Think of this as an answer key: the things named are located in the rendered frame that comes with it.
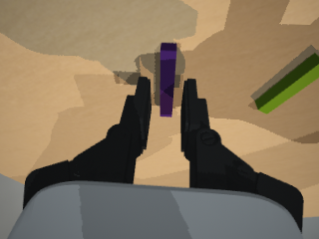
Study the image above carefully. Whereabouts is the lime green rod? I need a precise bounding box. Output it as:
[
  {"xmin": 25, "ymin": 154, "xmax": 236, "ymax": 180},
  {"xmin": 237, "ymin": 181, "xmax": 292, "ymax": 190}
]
[{"xmin": 255, "ymin": 53, "xmax": 319, "ymax": 114}]

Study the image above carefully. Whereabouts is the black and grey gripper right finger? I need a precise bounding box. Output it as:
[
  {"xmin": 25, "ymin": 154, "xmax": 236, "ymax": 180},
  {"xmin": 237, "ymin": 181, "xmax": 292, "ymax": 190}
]
[{"xmin": 180, "ymin": 79, "xmax": 304, "ymax": 234}]

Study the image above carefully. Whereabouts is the purple rod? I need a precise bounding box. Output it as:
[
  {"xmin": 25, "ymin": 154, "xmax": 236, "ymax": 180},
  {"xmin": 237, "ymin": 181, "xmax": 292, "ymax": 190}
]
[{"xmin": 160, "ymin": 43, "xmax": 176, "ymax": 118}]

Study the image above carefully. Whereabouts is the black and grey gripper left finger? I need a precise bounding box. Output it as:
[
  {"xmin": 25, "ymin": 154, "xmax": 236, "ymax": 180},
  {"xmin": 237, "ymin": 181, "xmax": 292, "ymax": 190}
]
[{"xmin": 23, "ymin": 77, "xmax": 152, "ymax": 209}]

